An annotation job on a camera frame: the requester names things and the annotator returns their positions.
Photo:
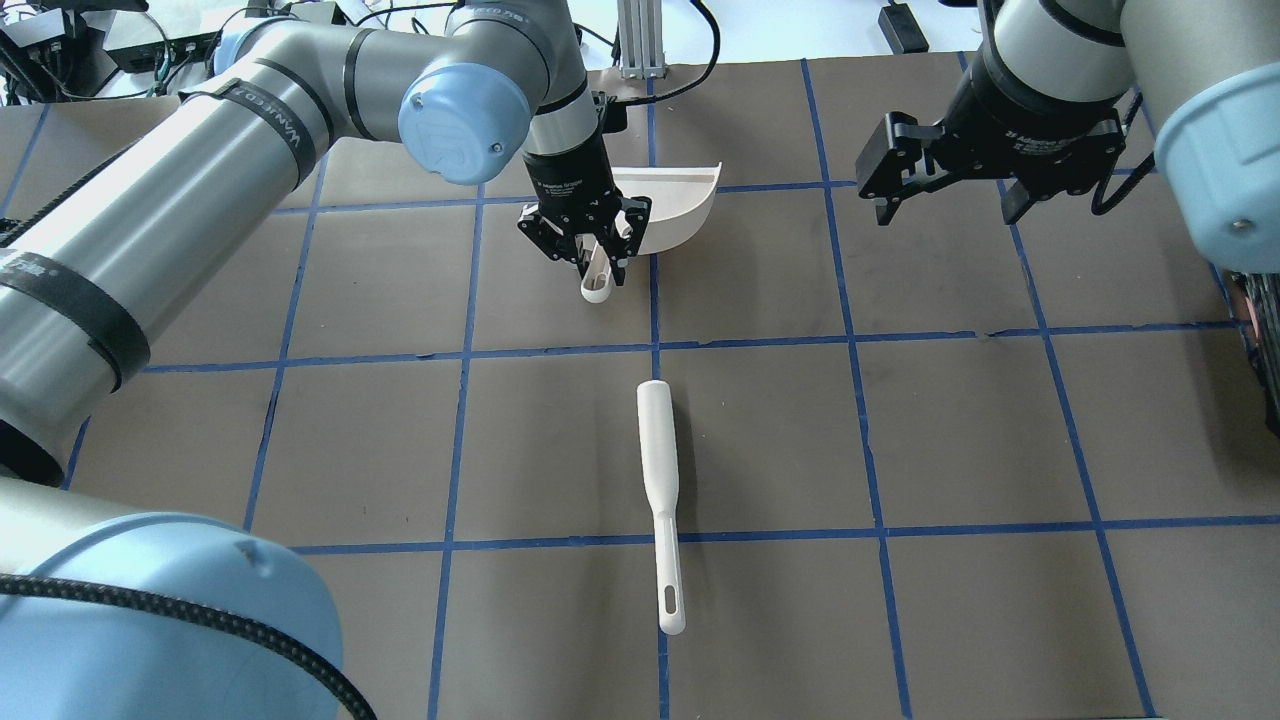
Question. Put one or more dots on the beige plastic dustpan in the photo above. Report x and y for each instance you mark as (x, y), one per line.
(681, 201)

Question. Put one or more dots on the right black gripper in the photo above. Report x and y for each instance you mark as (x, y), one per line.
(1010, 127)

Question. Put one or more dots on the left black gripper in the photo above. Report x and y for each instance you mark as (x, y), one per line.
(570, 177)

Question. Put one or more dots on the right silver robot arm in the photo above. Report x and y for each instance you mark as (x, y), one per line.
(1037, 107)

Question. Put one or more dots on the black power adapter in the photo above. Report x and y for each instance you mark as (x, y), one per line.
(901, 30)

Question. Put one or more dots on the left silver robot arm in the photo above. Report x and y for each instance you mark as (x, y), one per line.
(111, 612)

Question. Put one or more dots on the beige hand brush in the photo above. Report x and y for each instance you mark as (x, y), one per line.
(659, 461)

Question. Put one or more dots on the aluminium frame post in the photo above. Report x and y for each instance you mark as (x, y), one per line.
(639, 40)

